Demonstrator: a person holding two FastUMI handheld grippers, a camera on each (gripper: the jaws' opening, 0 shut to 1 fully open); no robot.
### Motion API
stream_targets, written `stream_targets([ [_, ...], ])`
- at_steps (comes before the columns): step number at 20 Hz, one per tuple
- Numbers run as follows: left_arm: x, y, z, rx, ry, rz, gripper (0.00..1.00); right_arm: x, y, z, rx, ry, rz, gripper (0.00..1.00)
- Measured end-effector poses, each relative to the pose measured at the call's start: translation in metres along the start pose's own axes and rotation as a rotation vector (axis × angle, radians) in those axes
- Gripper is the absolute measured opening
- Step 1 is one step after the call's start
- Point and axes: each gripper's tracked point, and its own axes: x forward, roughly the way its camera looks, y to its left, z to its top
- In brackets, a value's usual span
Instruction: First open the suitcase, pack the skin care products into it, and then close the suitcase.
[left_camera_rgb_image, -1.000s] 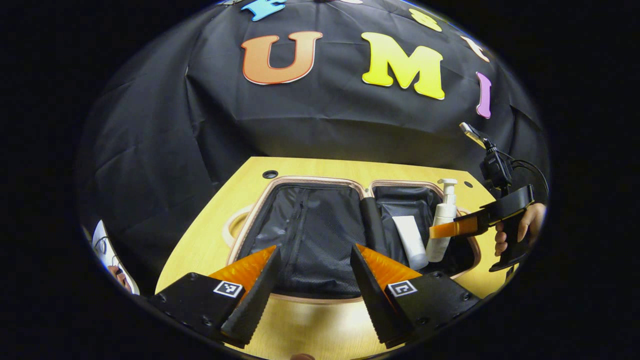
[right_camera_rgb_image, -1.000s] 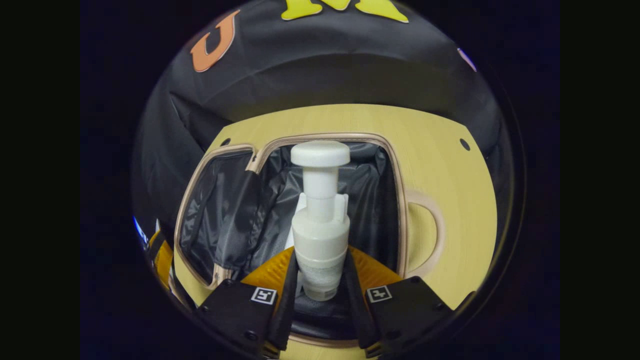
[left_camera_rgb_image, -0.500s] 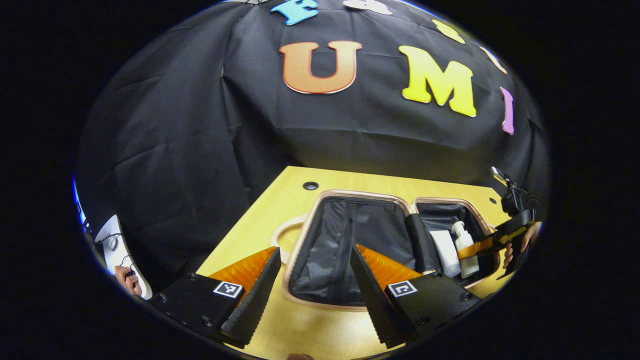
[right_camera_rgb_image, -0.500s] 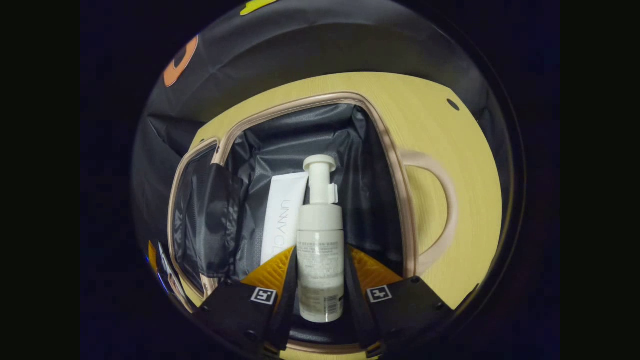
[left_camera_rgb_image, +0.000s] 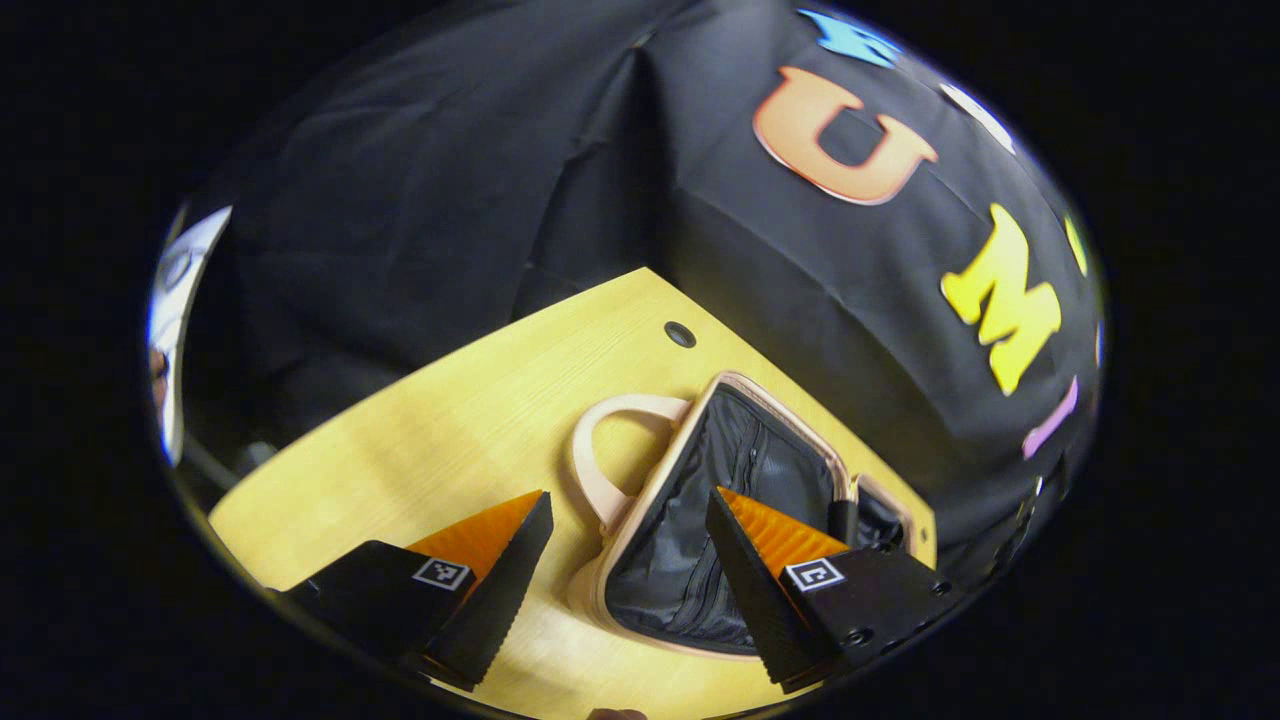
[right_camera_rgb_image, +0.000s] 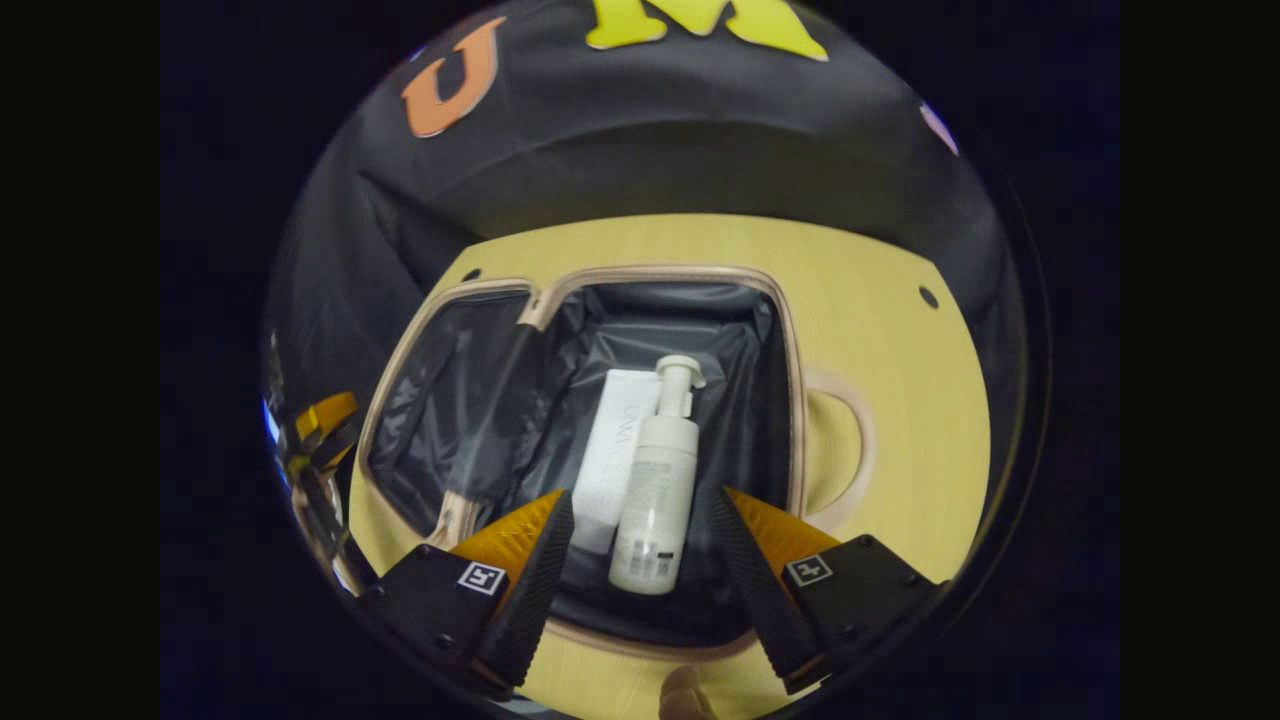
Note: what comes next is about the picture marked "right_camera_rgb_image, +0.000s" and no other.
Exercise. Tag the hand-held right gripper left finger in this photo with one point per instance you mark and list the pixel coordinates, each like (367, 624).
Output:
(530, 590)

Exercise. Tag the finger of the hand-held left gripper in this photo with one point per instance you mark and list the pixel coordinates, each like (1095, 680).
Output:
(325, 415)
(335, 540)

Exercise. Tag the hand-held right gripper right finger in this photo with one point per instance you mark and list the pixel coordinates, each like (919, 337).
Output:
(755, 590)

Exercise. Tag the white pump bottle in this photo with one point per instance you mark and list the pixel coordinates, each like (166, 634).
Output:
(655, 490)

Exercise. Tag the white skin care tube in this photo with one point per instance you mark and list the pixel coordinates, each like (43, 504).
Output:
(612, 450)

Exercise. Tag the pink beige suitcase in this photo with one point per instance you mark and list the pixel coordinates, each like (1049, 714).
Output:
(650, 320)

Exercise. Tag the black backdrop cloth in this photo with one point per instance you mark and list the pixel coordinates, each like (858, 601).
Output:
(650, 150)

